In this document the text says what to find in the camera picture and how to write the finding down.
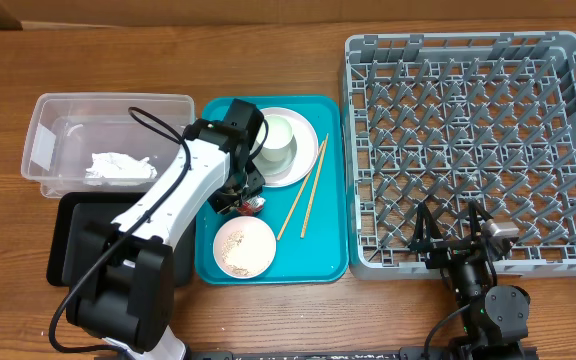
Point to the grey green bowl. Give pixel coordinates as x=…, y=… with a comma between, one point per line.
x=285, y=162

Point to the wooden chopstick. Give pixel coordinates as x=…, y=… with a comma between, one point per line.
x=321, y=158
x=300, y=192

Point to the pale pink plate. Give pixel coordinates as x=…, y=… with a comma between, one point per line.
x=307, y=147

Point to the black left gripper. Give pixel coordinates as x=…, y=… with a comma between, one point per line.
x=226, y=202

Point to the small pink bowl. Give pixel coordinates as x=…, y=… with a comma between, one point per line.
x=260, y=245

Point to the grey dishwasher rack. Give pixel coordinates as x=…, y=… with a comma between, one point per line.
x=445, y=119

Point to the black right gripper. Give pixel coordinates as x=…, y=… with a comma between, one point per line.
x=446, y=249

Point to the red snack wrapper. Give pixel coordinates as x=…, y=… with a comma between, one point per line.
x=252, y=206

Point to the black food waste tray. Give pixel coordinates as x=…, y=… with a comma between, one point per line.
x=77, y=209

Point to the teal serving tray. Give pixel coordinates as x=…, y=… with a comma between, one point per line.
x=322, y=255

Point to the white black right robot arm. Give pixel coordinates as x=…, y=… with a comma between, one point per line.
x=490, y=321

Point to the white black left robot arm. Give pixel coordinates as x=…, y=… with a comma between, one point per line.
x=121, y=274

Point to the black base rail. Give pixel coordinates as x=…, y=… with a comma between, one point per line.
x=343, y=356

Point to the white napkin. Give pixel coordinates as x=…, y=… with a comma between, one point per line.
x=118, y=169

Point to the pale green cup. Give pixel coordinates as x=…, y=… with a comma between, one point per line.
x=278, y=138

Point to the clear plastic waste bin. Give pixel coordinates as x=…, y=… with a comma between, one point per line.
x=69, y=131

